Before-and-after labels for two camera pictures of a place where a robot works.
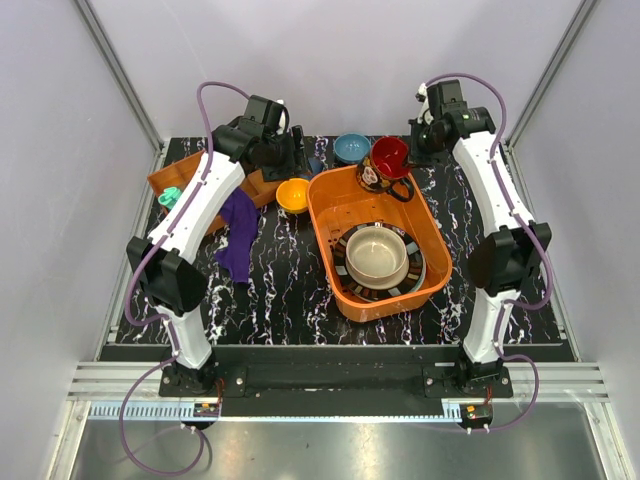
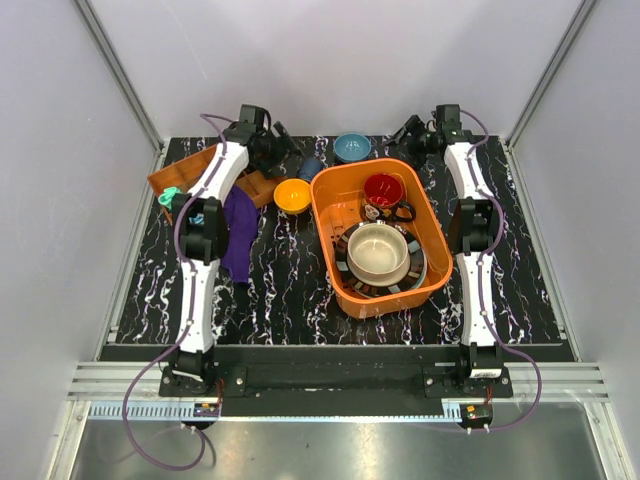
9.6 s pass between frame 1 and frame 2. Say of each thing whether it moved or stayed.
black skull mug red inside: moved
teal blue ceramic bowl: stayed
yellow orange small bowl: stayed
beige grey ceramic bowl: stayed
